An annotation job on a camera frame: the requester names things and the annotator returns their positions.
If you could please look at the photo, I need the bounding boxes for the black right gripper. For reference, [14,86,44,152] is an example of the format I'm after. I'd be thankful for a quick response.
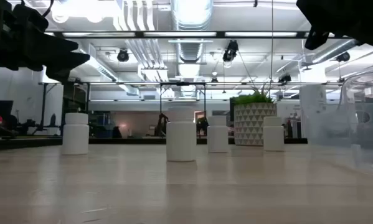
[296,0,373,50]

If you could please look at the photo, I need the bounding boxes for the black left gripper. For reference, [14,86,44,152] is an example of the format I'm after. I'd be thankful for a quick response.
[0,0,91,83]

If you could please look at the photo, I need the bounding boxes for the clear plastic basket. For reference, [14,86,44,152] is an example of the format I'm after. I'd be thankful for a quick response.
[304,70,373,177]

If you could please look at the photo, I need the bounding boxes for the black shelf unit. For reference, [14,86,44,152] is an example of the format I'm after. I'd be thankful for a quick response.
[60,82,91,138]

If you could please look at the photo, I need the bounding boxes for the white room pillar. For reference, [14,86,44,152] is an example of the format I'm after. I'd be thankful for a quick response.
[300,83,327,138]

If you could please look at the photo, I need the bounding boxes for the dark computer monitor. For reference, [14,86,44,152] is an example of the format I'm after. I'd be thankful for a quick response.
[0,100,14,121]

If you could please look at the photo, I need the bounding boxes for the blue storage bins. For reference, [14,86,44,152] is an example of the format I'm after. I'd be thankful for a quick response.
[94,113,114,138]

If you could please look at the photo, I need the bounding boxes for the long ceiling light fixture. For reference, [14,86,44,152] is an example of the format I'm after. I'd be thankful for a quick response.
[44,30,357,40]

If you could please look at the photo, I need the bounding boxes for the succulent in triangle-patterned pot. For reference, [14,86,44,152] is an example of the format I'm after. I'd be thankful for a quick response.
[230,81,278,146]

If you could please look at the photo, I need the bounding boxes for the grey ceiling duct pipe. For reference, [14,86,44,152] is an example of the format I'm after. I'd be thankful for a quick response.
[301,39,361,68]

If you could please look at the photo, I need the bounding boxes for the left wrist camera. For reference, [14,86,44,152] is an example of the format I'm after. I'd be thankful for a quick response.
[13,4,49,34]

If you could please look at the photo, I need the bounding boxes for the white rectangular air duct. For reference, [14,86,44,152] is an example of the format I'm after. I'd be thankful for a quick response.
[77,43,140,96]

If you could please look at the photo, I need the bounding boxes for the thin hanging cord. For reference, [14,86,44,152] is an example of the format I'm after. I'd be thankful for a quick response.
[269,0,275,94]

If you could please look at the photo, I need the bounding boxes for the black left camera cable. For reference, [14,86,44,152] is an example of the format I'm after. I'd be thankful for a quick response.
[40,0,55,18]

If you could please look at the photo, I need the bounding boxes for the long black horizontal rail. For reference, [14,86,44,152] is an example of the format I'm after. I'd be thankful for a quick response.
[38,81,342,86]

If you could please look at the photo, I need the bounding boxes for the black aluminium table frame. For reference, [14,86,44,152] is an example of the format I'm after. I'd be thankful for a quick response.
[0,136,308,152]

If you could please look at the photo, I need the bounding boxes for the silver ribbed ventilation duct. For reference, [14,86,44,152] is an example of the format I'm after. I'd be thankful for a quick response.
[169,0,214,63]

